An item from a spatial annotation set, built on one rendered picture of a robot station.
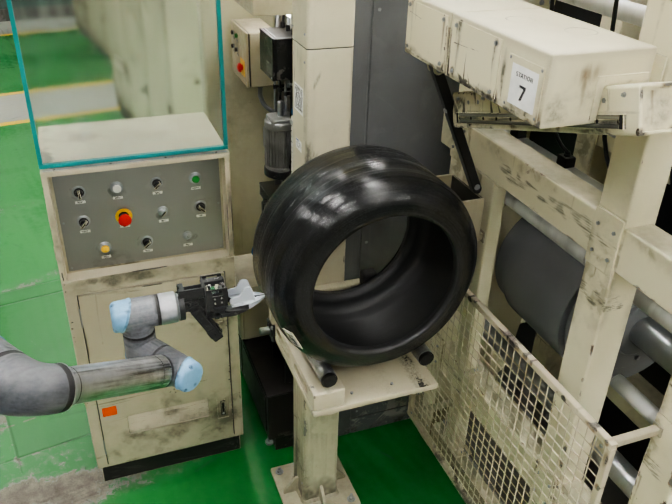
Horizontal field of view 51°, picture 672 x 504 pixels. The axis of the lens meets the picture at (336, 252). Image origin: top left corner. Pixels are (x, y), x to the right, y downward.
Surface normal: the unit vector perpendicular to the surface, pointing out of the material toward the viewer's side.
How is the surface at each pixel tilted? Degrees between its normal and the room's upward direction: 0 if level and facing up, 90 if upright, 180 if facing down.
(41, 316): 0
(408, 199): 80
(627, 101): 90
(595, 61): 90
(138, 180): 90
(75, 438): 0
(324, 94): 90
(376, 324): 14
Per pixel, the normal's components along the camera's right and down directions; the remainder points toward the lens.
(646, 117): 0.34, 0.18
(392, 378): 0.03, -0.87
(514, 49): -0.94, 0.15
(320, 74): 0.35, 0.48
